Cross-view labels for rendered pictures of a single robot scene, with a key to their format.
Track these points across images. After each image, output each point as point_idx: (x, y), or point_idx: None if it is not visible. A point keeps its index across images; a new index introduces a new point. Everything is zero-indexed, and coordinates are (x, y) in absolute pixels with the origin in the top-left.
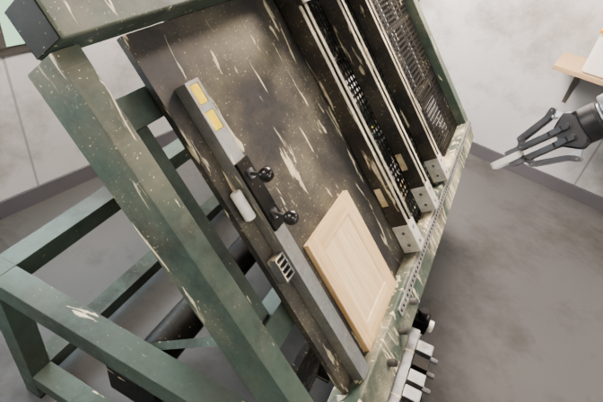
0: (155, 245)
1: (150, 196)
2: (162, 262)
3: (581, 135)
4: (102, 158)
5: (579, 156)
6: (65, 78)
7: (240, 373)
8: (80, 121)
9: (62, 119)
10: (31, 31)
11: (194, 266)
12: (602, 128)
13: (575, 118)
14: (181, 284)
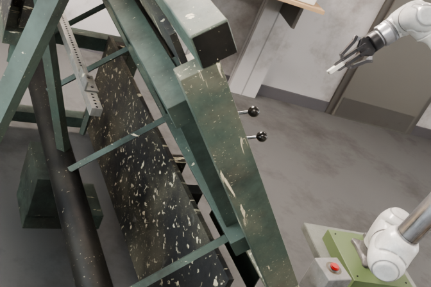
0: (233, 180)
1: (249, 144)
2: (232, 191)
3: (371, 48)
4: (221, 127)
5: (372, 59)
6: (222, 77)
7: (257, 252)
8: (216, 105)
9: (197, 107)
10: (212, 49)
11: (260, 182)
12: (383, 44)
13: (368, 40)
14: (241, 202)
